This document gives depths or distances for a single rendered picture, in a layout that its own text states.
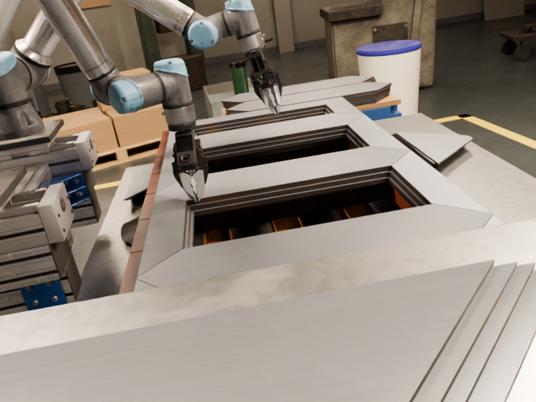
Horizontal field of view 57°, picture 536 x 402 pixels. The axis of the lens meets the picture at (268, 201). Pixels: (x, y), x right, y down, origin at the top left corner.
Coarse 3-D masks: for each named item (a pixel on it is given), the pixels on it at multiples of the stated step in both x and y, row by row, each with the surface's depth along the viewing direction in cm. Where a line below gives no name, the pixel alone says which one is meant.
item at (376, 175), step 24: (240, 120) 205; (264, 120) 205; (240, 144) 174; (264, 144) 174; (288, 144) 175; (360, 144) 161; (384, 168) 135; (240, 192) 133; (264, 192) 134; (288, 192) 134; (312, 192) 134; (408, 192) 123; (192, 216) 129; (192, 240) 117
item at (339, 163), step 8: (336, 152) 151; (344, 152) 150; (328, 160) 145; (336, 160) 144; (344, 160) 143; (352, 160) 143; (336, 168) 139; (344, 168) 138; (352, 168) 137; (360, 168) 136
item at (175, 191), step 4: (176, 184) 144; (168, 188) 142; (172, 188) 142; (176, 188) 141; (180, 188) 141; (168, 192) 139; (172, 192) 139; (176, 192) 139; (180, 192) 138; (184, 192) 138; (168, 196) 137; (172, 196) 136; (176, 196) 136; (180, 196) 136; (184, 196) 135; (184, 200) 133
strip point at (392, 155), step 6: (378, 150) 147; (384, 150) 147; (390, 150) 146; (396, 150) 145; (402, 150) 145; (408, 150) 144; (384, 156) 142; (390, 156) 141; (396, 156) 141; (402, 156) 140; (390, 162) 137
